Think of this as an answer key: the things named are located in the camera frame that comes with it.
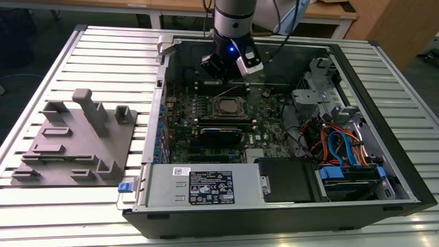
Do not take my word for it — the silver CPU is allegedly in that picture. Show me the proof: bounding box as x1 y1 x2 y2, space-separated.
219 99 242 114

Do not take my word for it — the metal socket cover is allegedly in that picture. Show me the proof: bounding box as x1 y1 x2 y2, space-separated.
213 96 250 118

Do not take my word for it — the CPU socket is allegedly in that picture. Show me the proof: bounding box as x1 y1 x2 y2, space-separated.
211 95 251 120

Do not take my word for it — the black expansion slot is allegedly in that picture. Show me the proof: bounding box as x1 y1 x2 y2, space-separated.
187 147 243 155
187 154 249 164

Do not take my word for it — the grey case latch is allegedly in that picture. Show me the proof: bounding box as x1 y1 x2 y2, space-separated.
156 34 183 63

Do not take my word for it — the metal drive cage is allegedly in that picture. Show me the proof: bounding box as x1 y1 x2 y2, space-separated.
290 58 367 126

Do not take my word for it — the green motherboard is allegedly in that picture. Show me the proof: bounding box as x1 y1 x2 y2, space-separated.
163 77 301 165

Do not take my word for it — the black graphics card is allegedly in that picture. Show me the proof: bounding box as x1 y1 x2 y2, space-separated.
199 126 246 147

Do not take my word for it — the black plastic shroud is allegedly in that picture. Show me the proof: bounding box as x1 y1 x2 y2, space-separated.
255 156 326 204

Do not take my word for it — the silver power supply unit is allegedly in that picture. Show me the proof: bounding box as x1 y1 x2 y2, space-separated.
135 163 267 208

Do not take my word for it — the hard disk in blue carrier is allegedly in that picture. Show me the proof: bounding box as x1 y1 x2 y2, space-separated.
317 164 387 203

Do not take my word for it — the wooden cabinet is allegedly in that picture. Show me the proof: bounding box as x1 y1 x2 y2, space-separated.
345 0 439 75

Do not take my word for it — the grey parts rack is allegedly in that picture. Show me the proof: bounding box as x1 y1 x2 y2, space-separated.
10 88 139 186

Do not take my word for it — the black PC case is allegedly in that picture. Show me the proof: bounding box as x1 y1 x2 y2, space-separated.
122 36 437 240

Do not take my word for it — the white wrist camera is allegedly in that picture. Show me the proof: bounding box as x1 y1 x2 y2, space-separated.
235 50 265 77

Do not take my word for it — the wooden desk white frame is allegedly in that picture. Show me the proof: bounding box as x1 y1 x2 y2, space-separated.
0 0 162 29
135 0 361 39

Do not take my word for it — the black wire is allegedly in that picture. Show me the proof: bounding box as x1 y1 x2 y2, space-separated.
281 101 313 158

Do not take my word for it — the blue wire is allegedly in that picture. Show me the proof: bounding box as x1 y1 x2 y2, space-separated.
327 130 362 170

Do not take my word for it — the orange wire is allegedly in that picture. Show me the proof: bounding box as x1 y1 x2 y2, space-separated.
355 140 377 168

